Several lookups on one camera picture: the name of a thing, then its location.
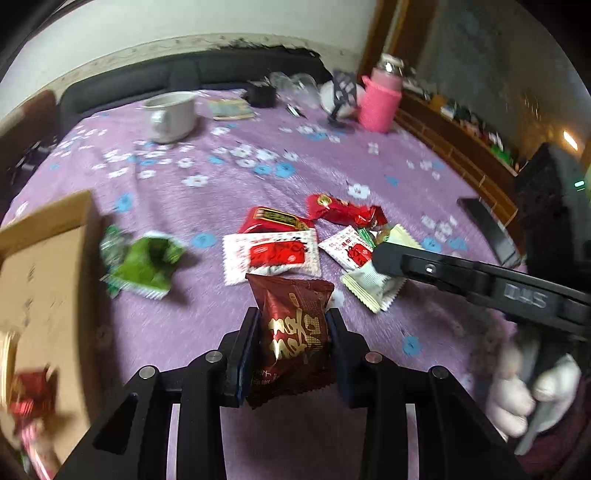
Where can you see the black items on sofa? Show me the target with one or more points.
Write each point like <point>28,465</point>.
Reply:
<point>30,161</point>

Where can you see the small booklet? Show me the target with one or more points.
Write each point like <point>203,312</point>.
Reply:
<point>231,110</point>

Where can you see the pink sleeved bottle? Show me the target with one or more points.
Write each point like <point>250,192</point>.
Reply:
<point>378,101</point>

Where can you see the large green snack packet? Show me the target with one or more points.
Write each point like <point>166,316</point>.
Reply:
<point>147,263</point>

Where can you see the brown armchair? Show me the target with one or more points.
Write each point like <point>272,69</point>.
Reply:
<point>32,115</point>

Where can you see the dark sofa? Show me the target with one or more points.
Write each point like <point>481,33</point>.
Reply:
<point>138,81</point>

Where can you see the plain red snack packet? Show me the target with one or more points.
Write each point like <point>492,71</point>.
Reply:
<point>341,210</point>

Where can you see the wooden side cabinet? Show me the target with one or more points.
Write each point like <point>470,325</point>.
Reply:
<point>461,154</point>

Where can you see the large white red packet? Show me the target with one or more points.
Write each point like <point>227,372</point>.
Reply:
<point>272,254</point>

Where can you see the clear plastic bag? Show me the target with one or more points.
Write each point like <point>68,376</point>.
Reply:
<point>298,87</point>

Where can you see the person's right hand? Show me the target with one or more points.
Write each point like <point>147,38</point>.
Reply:
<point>508,397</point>

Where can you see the shiny red snack packet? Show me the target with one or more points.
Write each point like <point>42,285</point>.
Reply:
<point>30,390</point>

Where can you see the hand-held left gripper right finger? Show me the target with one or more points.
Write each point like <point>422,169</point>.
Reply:
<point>340,369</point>

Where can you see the row of small ornaments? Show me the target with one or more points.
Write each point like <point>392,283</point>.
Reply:
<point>480,129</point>

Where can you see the green white candy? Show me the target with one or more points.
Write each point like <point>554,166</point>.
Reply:
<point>113,244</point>

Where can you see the person's right forearm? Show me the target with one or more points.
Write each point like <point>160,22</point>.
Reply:
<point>563,443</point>

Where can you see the small white red packet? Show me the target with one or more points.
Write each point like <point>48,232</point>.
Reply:
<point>348,249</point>

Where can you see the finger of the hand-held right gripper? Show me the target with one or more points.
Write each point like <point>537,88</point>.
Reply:
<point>429,270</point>

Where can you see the pink snack packet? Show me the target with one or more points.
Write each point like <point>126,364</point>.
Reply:
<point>39,450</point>

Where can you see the dark brown snack packet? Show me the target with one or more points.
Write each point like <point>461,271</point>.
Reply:
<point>291,332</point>

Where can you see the black cup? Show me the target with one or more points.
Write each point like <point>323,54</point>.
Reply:
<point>261,94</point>

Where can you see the small pen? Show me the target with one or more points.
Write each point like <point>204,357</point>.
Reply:
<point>295,110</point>

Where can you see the cardboard box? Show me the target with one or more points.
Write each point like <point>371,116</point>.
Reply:
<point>41,286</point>

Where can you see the wooden door frame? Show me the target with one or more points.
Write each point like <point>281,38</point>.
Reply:
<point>383,37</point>

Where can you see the black phone stand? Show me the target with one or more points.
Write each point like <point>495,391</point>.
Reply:
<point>342,92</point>

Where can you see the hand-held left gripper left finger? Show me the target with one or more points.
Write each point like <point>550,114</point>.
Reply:
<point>234,369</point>

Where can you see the purple floral tablecloth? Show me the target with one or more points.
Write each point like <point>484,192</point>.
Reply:
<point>323,161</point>

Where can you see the pale green snack packet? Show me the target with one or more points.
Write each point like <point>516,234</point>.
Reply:
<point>369,281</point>

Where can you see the white mug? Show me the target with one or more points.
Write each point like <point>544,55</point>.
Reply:
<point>173,117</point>

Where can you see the red packet with black label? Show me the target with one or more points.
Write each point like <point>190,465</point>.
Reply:
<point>272,219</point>

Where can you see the black rectangular object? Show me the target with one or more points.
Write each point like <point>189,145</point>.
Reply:
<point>489,230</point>

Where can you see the green orange candy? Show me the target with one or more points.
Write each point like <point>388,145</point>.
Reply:
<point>374,234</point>

